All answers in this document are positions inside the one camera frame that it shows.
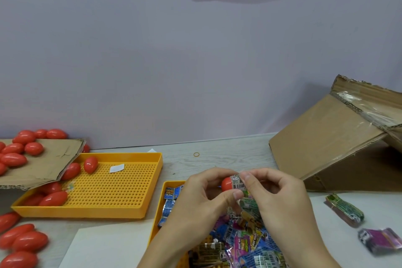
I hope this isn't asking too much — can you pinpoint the person's left hand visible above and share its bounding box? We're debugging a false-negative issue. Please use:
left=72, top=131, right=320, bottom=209
left=163, top=167, right=244, bottom=241

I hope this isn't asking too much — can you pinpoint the person's right hand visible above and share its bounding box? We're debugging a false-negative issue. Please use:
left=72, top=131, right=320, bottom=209
left=240, top=167, right=321, bottom=248

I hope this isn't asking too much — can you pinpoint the grey printed packet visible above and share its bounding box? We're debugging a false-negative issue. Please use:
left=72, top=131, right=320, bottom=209
left=230, top=174, right=249, bottom=191

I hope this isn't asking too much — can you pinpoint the person's left forearm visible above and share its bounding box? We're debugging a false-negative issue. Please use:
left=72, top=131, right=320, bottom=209
left=137, top=227, right=205, bottom=268

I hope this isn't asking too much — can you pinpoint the person's right forearm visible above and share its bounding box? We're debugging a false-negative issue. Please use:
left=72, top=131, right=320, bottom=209
left=267, top=233, right=342, bottom=268

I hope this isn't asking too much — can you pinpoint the pile of colourful printed packets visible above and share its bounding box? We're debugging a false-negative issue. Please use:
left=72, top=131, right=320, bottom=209
left=157, top=184, right=289, bottom=268

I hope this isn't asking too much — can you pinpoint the yellow tray holding packets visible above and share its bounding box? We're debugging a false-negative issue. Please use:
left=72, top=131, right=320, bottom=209
left=148, top=180, right=192, bottom=268

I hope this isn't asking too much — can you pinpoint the brown cardboard box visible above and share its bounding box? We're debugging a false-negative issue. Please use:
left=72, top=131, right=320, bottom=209
left=268, top=74, right=402, bottom=192

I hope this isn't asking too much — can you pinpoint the green packet bundle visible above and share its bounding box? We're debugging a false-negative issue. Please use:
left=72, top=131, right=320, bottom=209
left=325, top=194, right=365, bottom=228

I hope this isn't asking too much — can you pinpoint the white paper sheet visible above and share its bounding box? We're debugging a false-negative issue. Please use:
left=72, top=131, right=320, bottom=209
left=58, top=219, right=155, bottom=268
left=309, top=193, right=402, bottom=268

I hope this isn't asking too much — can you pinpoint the yellow perforated tray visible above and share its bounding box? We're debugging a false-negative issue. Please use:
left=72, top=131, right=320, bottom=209
left=11, top=152, right=163, bottom=220

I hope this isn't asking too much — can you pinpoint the purple packet bundle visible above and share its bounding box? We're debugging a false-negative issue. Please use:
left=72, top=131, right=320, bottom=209
left=358, top=228, right=402, bottom=256

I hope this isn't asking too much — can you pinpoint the flat brown cardboard sheet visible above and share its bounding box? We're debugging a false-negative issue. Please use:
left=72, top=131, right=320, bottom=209
left=0, top=138, right=86, bottom=191

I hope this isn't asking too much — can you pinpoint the pile of red eggs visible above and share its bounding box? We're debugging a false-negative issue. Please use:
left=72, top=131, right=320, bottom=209
left=0, top=129, right=68, bottom=177

